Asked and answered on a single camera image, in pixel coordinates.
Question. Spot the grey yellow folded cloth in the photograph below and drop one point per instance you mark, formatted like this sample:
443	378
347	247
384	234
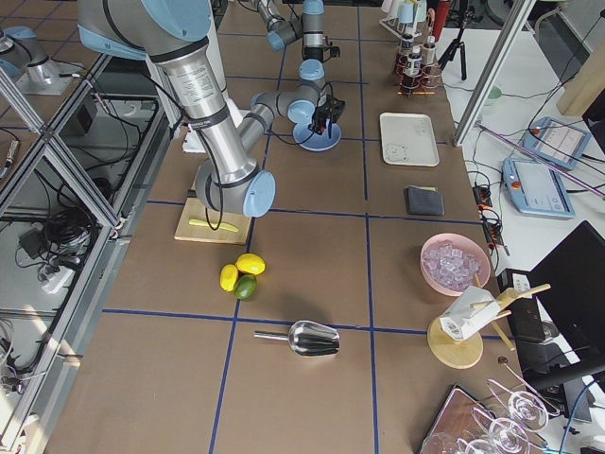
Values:
421	201

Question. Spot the copper wire bottle rack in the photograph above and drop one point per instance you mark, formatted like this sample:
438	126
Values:
416	66

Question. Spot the blue ceramic plate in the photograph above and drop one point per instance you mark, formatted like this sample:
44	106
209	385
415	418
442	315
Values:
314	141

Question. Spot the blue teach pendant far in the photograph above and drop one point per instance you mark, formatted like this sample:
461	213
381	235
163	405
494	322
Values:
561	144

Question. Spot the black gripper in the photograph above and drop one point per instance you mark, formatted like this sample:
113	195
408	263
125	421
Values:
321	113
313	53

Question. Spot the wine glass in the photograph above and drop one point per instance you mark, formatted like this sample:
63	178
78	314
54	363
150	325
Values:
522	403

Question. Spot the blue teach pendant near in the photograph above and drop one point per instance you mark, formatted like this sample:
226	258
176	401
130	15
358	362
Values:
536	190

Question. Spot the wooden cutting board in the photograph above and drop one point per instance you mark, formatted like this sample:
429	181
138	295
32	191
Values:
193	208

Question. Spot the mint green bowl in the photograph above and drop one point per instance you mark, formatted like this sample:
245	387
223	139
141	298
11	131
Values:
493	96

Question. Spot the steel ice scoop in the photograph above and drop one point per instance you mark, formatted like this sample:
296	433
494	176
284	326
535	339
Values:
307	339

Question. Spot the yellow lemon lower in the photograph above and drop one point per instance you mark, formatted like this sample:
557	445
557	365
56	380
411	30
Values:
251	263

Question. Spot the yellow lemon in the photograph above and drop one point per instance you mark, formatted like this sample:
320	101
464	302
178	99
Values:
228	277
251	263

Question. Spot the green lime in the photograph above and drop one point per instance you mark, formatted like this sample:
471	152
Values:
245	287

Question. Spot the black monitor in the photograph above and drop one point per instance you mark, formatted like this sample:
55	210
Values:
574	269

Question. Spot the yellow plastic knife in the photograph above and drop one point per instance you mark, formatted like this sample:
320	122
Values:
222	225

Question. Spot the black tripod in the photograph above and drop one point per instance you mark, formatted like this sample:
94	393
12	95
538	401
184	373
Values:
466	16

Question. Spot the wooden stand with carton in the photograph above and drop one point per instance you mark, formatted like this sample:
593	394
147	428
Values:
454	337

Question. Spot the yellow lemon upper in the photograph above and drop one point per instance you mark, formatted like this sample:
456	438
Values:
228	277

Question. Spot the white wire cup rack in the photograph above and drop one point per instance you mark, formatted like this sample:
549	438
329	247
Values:
405	16

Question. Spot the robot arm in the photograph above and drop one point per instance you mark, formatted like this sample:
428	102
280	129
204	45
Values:
307	26
177	37

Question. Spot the blue teach pendant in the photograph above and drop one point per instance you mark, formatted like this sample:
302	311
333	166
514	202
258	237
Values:
561	144
536	190

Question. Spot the white bear serving tray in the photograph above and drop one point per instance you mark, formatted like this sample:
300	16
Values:
407	139

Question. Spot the pink ice bowl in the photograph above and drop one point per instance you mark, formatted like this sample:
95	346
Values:
450	263

